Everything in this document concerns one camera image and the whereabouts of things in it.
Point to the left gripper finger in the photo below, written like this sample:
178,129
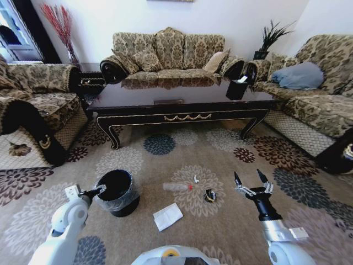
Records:
97,192
101,187

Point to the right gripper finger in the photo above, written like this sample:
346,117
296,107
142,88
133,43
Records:
242,188
266,184

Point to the black round trash bin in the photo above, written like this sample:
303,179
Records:
115,185

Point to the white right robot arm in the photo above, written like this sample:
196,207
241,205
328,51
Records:
278,237

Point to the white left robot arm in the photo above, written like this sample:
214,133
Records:
64,220

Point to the clear plastic bin liner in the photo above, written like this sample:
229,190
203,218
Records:
110,205

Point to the crumpled black gold wrapper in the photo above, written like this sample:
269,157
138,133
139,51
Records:
210,195

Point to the small crumpled white wrapper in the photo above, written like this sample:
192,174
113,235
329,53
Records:
196,179

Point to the flower patterned beige rug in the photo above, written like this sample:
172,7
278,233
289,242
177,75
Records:
193,220

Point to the clear plastic bottle red cap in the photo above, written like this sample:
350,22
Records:
175,186

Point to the flat white paper packet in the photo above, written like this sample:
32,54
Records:
168,216

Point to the floral sofa with grey cushion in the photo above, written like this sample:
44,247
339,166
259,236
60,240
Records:
317,110

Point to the white robot front shell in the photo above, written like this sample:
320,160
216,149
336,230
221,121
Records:
176,255

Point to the black tissue box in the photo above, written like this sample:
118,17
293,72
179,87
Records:
235,89

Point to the floral sofa with black armrest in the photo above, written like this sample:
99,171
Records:
36,102

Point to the grey cushion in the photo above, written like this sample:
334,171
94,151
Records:
299,76

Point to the dark wooden coffee table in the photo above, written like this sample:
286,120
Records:
179,94

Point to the dark wooden side table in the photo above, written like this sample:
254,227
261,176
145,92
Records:
89,73

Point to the floral patterned cushion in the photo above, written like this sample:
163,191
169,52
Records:
147,61
281,62
224,62

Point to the plain beige cushion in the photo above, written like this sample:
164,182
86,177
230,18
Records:
213,62

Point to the green plant in black pot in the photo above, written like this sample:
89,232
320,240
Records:
268,36

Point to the three-seat floral sofa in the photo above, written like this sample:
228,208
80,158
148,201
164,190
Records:
171,48

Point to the red dried branch decoration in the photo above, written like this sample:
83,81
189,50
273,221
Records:
60,25

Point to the bright window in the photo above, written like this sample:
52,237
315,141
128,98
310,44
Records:
15,30

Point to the wall picture frame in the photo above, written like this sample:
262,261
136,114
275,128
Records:
169,0

